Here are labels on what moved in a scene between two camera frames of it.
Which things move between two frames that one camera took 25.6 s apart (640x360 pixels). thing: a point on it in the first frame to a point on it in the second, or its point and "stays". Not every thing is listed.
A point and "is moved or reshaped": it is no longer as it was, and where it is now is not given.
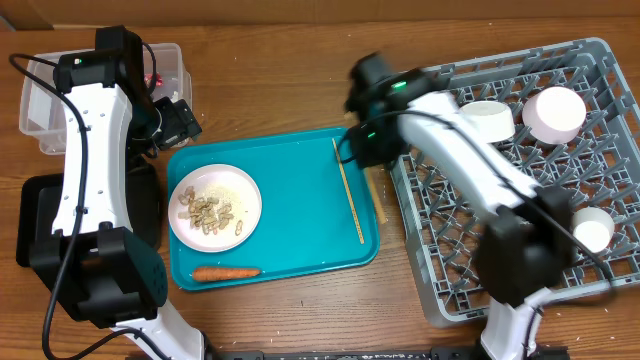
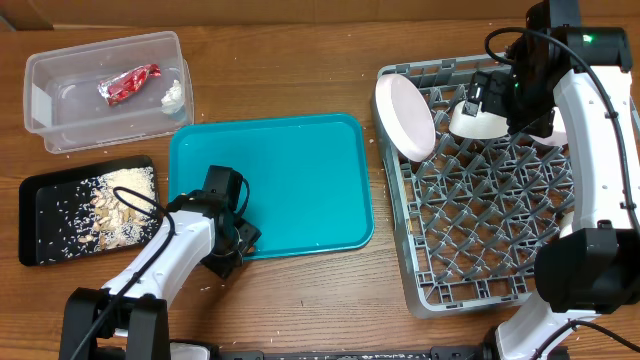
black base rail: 377,353 stays
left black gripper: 180,123 to 246,233
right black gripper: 364,159 to 496,88
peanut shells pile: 203,214 is moved or reshaped
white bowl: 493,121 stays
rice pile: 227,194 is moved or reshaped
